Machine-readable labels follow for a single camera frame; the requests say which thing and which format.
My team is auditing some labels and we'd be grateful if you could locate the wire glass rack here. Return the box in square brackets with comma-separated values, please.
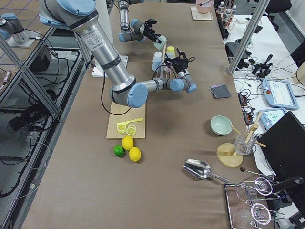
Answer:
[224, 177, 286, 229]

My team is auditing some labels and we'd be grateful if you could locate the pink bowl of ice cubes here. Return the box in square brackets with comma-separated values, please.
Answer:
[195, 0, 214, 13]

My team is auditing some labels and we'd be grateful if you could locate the whole yellow lemon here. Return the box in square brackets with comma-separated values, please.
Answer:
[122, 135, 134, 151]
[129, 146, 142, 162]

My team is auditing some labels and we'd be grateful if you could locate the green bowl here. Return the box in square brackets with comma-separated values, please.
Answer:
[210, 115, 232, 136]

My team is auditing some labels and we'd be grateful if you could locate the black monitor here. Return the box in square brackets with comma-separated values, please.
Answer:
[258, 111, 305, 178]

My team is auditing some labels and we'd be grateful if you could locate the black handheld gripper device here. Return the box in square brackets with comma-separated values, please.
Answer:
[249, 54, 273, 79]

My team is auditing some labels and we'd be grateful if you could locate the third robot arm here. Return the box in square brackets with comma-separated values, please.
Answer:
[0, 13, 35, 48]

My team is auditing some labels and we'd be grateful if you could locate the aluminium frame post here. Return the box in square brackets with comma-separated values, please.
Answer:
[227, 0, 270, 75]

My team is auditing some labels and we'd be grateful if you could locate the pink plastic cup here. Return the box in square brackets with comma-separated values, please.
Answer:
[163, 66, 171, 74]

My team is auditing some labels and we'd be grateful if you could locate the grey folded cloth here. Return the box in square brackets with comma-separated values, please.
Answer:
[209, 84, 231, 99]

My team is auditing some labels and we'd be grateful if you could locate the cream plastic tray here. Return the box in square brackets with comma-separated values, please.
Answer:
[190, 6, 213, 21]

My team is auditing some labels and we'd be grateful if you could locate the glass mug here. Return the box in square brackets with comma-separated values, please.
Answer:
[234, 130, 257, 155]

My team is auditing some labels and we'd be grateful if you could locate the white wire cup holder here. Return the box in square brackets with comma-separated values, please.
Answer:
[153, 45, 171, 78]

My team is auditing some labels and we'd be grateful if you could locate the metal scoop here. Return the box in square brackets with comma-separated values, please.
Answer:
[183, 158, 229, 183]

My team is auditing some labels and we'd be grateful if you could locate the light blue plastic cup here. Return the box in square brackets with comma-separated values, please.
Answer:
[152, 52, 162, 71]

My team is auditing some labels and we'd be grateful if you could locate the wooden mug tree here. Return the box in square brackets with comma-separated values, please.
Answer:
[216, 112, 266, 167]

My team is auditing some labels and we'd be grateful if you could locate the yellow plastic knife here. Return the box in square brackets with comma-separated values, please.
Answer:
[116, 117, 143, 125]

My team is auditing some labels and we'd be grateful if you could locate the teach pendant tablet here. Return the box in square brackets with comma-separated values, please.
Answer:
[259, 107, 287, 131]
[262, 79, 299, 110]

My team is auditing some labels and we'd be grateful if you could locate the green plastic cup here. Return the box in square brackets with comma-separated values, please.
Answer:
[153, 35, 167, 50]

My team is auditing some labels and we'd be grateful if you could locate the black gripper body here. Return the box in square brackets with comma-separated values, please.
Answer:
[143, 19, 160, 42]
[165, 50, 190, 75]

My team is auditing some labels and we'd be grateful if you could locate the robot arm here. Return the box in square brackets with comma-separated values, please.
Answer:
[117, 0, 162, 44]
[39, 0, 197, 108]

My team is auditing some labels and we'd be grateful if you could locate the wooden cutting board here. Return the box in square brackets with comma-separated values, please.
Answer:
[105, 102, 146, 140]

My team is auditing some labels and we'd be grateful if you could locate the yellow plastic cup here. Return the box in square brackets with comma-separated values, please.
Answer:
[166, 46, 175, 59]

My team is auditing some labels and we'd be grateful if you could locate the green lime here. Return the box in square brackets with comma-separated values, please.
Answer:
[113, 145, 124, 157]

